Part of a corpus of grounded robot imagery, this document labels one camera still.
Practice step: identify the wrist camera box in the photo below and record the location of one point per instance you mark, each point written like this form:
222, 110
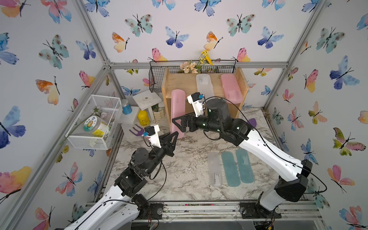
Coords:
151, 134
197, 100

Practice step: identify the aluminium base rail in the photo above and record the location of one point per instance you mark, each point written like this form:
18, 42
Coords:
228, 211

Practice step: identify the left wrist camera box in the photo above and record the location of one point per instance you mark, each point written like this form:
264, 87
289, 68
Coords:
151, 134

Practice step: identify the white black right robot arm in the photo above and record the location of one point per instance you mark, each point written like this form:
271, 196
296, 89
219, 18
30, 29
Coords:
214, 115

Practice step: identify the purple pink toy trowel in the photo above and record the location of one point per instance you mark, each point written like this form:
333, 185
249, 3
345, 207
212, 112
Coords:
252, 122

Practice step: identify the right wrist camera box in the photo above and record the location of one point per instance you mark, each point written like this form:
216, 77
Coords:
197, 100

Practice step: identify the blue glitter jar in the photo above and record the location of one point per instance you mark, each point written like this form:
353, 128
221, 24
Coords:
126, 107

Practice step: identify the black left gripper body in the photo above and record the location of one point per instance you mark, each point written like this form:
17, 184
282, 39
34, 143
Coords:
154, 156

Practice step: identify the teal pencil case with label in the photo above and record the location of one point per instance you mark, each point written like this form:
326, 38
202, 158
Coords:
244, 166

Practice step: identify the white small stool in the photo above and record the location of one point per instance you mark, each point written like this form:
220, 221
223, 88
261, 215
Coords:
146, 100

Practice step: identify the yellow bottle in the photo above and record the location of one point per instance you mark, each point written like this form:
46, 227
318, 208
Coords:
143, 118

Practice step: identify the white wire mesh box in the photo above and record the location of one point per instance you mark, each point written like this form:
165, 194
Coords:
107, 108

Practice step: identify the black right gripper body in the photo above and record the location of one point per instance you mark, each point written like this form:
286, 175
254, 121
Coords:
204, 123

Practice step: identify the black wire basket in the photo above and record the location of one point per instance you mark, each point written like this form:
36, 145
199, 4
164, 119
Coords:
157, 69

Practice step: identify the small potted plant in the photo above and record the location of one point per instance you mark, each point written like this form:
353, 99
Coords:
158, 111

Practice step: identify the clear frosted pencil case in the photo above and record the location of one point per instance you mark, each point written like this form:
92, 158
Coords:
215, 175

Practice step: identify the round colourful tin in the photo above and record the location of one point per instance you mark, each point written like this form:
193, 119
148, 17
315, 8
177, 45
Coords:
95, 126

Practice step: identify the wooden two-tier shelf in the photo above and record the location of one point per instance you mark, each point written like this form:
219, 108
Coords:
187, 83

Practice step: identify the purple pink toy rake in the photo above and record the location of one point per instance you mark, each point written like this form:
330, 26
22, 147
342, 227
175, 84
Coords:
137, 130

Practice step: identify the artificial flowers bunch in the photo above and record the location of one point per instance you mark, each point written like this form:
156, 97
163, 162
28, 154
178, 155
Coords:
195, 67

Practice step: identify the white step block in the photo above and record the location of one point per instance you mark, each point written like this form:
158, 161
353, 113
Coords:
127, 122

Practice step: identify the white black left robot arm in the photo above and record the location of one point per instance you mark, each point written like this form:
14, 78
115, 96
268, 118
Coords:
112, 198

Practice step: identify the pink pencil case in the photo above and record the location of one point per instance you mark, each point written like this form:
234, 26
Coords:
178, 108
231, 88

